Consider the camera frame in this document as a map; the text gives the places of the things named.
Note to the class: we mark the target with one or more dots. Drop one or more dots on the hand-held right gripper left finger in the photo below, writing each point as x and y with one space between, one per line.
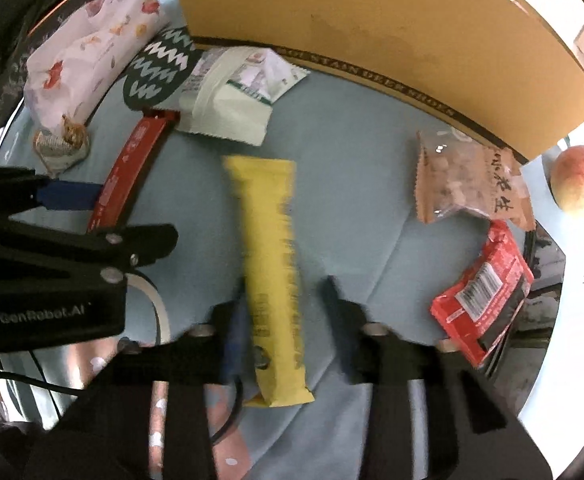
234 345

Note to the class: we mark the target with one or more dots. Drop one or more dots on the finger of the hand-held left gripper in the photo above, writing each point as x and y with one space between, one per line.
69 195
137 242

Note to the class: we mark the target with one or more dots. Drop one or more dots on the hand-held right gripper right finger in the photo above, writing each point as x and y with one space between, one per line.
337 305

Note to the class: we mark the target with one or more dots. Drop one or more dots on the long red snack packet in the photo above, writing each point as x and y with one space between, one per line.
127 170

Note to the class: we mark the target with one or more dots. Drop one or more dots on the yellow bar packet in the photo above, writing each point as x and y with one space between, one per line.
272 260

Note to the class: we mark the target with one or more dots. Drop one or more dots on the yellow cardboard box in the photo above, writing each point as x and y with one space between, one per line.
371 35

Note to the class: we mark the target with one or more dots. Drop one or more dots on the small nut bar packet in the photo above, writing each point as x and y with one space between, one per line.
59 147

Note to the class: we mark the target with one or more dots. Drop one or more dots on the red black snack packet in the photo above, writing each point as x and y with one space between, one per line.
481 300

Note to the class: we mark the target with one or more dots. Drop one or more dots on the white printed tissue pack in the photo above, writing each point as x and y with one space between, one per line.
87 50

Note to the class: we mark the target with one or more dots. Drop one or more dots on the dark green zigzag packet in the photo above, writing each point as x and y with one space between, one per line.
157 70

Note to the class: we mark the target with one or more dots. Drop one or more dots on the light green white packet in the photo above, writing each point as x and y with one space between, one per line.
232 100

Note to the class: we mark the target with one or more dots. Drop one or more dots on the tan peanut packet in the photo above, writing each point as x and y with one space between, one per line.
461 180

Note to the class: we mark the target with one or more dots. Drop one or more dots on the red apple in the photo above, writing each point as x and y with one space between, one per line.
576 180

